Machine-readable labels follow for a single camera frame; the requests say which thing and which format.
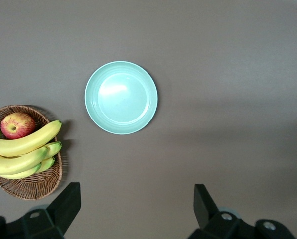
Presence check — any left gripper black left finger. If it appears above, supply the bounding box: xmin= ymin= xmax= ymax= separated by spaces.
xmin=0 ymin=182 xmax=82 ymax=239

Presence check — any yellow banana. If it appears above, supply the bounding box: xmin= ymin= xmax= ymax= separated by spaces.
xmin=0 ymin=120 xmax=62 ymax=157
xmin=0 ymin=145 xmax=50 ymax=175
xmin=0 ymin=156 xmax=56 ymax=180
xmin=42 ymin=141 xmax=63 ymax=160

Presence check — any red yellow apple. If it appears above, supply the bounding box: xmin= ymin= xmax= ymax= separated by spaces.
xmin=0 ymin=112 xmax=36 ymax=140

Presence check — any brown table cloth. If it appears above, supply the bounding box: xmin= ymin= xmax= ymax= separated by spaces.
xmin=0 ymin=0 xmax=297 ymax=239

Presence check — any brown wicker basket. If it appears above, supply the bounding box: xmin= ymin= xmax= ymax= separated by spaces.
xmin=0 ymin=104 xmax=64 ymax=201

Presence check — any pale green round plate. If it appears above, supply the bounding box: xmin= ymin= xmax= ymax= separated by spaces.
xmin=84 ymin=60 xmax=158 ymax=135

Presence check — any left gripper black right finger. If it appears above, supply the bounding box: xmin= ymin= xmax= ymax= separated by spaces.
xmin=187 ymin=184 xmax=296 ymax=239

